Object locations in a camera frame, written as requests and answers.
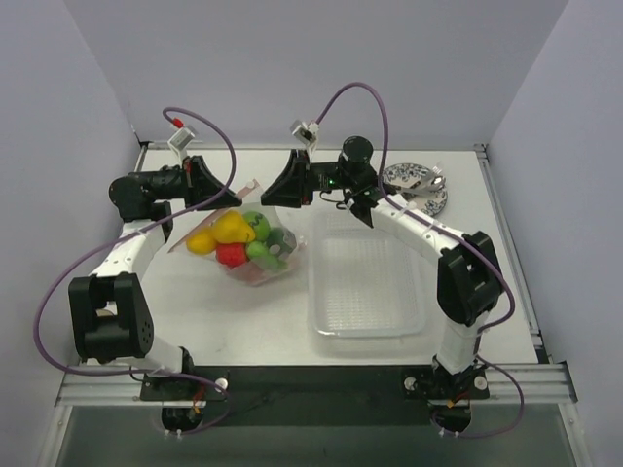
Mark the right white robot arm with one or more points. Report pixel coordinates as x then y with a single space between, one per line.
467 287

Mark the blue patterned plate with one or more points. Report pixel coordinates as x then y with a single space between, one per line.
405 174

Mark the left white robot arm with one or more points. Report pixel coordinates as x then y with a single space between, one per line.
111 320

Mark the red fake tomato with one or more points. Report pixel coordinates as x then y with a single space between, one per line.
231 255

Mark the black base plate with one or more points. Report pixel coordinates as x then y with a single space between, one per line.
315 396

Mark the metal spoon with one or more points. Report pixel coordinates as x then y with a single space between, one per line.
424 188

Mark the aluminium frame rail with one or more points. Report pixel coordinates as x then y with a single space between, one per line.
502 384

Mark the white plastic basket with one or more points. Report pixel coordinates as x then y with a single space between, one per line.
363 283

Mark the clear zip top bag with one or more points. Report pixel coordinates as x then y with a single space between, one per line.
250 243

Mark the yellow fake lemon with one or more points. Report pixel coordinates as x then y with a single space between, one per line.
202 243

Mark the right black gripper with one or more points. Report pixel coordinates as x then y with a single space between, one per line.
302 179

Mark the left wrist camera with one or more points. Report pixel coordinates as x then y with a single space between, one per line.
180 140

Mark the metal fork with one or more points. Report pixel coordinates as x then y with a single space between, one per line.
428 174

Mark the green fake fruit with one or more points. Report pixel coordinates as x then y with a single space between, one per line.
259 223

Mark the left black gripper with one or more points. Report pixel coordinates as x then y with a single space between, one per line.
196 181

